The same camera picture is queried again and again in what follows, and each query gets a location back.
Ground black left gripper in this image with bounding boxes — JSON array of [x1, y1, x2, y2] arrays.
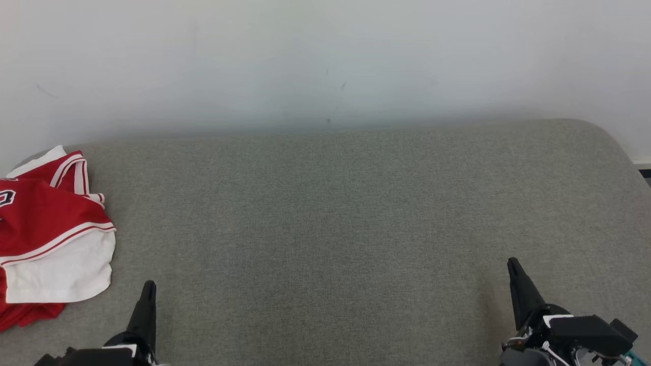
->
[[103, 280, 157, 366]]

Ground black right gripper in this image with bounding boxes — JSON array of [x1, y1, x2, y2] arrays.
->
[[501, 257, 576, 366]]

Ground red shorts white stripe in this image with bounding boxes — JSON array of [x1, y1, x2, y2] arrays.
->
[[0, 268, 66, 332]]

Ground red basketball jersey white sleeves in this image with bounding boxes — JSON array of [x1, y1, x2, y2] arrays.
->
[[0, 145, 116, 304]]

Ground grey fabric sofa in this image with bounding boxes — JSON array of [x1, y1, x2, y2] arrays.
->
[[0, 118, 651, 366]]

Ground thin red white wires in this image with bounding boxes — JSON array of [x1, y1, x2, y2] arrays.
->
[[540, 341, 631, 366]]

